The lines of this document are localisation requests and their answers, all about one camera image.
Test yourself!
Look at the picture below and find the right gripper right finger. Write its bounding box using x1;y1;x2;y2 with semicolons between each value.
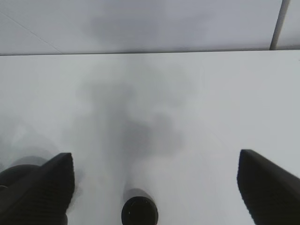
237;150;300;225

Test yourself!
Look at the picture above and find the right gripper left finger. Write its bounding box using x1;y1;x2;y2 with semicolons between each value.
0;153;75;225

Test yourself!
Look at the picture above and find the small black teacup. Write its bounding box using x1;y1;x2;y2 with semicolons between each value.
121;188;159;225

